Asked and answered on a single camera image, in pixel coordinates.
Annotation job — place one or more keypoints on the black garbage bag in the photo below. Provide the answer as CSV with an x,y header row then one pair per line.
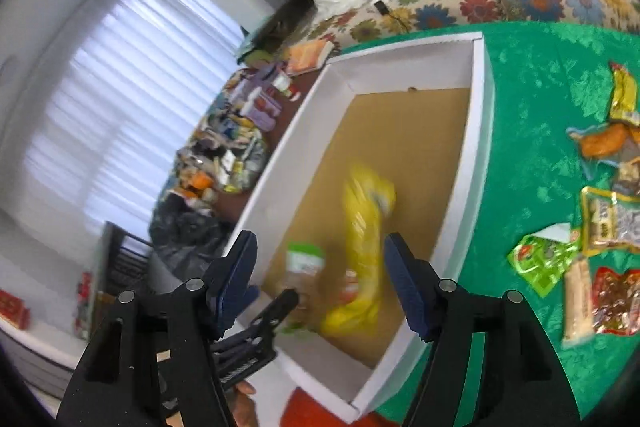
x,y
187,240

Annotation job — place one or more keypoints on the floral sofa cover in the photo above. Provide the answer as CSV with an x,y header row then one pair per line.
x,y
366,24

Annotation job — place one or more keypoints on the orange book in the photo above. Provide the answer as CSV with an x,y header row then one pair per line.
x,y
308,56

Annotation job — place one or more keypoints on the purple canister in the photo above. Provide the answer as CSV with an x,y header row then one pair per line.
x,y
261,110

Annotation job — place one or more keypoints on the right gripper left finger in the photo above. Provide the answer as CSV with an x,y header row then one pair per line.
x,y
116,382

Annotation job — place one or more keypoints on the white cardboard box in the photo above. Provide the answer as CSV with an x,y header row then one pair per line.
x,y
393,138

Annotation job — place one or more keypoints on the orange snack packet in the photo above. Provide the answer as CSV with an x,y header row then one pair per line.
x,y
605,144

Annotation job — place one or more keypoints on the green floral tablecloth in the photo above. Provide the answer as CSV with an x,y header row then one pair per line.
x,y
548,77

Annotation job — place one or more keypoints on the yellow black snack packet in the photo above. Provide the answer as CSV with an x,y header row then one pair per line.
x,y
625,95

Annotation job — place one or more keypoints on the beige wafer packet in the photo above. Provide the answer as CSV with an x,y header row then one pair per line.
x,y
578,310

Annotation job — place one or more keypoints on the red spicy snack packet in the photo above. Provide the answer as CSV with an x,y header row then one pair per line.
x,y
615,298

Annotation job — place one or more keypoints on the green snack packet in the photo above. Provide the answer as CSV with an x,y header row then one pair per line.
x,y
542,257

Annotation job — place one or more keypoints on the clear bag of round snacks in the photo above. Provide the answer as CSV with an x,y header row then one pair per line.
x,y
304,264

